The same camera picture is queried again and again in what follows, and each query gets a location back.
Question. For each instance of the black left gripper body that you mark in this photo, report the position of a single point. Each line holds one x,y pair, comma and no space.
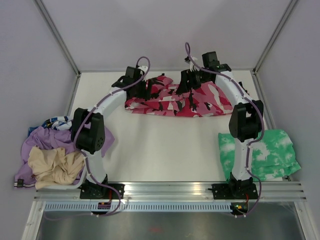
140,92

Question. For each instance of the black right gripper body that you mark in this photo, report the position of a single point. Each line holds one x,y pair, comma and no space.
196,77

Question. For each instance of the pink camouflage trousers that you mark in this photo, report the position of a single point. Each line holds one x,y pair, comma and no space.
206,101

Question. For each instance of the purple trousers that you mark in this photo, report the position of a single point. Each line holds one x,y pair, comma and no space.
44,139

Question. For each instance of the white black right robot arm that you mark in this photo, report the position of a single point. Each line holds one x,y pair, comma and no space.
246,123

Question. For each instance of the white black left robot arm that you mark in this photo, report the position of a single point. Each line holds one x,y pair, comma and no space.
89,133

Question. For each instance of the green white folded trousers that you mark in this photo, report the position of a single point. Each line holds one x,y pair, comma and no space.
273,157

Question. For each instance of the blue white patterned garment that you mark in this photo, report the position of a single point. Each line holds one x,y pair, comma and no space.
59,123

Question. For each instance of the beige garment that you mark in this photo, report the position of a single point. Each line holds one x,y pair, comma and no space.
54,167

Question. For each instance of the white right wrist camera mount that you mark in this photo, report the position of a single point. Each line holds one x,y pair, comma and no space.
191,61

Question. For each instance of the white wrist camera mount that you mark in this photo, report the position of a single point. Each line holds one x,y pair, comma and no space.
191,61
143,68

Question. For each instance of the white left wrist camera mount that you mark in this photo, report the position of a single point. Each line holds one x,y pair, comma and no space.
143,68

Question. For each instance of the aluminium left side rail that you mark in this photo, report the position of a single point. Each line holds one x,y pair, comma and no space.
72,95

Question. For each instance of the aluminium frame rear rail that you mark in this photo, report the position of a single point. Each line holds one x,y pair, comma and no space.
163,70

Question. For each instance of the aluminium front rail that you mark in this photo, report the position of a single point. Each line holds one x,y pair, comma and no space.
185,191

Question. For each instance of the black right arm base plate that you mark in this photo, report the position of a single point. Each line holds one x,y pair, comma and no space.
223,191

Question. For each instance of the aluminium frame rear right post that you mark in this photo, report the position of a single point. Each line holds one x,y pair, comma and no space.
276,33

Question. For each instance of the aluminium frame post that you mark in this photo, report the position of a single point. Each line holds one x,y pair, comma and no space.
56,35
276,33

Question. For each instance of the aluminium frame rear left post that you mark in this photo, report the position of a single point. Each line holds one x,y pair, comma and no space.
56,35

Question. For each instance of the white slotted cable duct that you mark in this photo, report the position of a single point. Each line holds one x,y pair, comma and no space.
78,206

